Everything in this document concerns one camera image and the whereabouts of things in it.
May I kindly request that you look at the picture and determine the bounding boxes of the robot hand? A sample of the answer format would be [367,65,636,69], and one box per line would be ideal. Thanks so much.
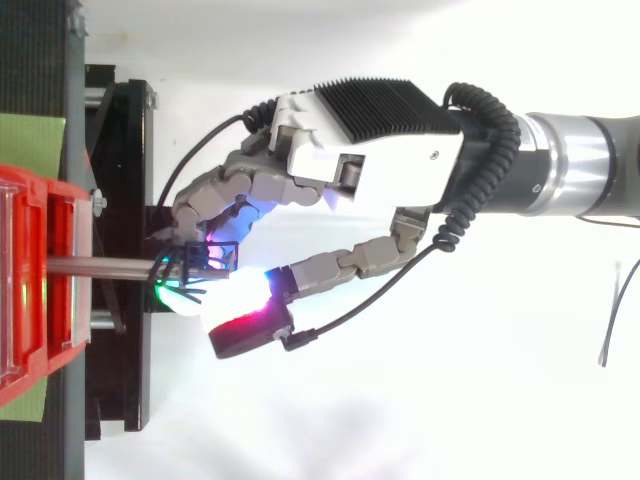
[153,77,466,361]

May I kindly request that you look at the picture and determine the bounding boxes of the thin dark loops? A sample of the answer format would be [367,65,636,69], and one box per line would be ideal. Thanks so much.
[148,239,241,304]

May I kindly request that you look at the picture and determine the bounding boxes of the metal rod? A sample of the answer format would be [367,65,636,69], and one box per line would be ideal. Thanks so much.
[46,255,231,282]

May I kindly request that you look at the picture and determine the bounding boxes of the red bin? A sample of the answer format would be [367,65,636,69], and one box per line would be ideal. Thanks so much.
[0,162,95,407]

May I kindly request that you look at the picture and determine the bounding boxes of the black coiled cable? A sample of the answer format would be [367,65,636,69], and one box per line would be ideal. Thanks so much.
[432,81,522,254]

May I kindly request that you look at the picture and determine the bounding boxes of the thin black cable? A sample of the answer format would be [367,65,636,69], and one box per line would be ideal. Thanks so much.
[154,98,279,211]
[282,243,442,352]
[597,257,640,369]

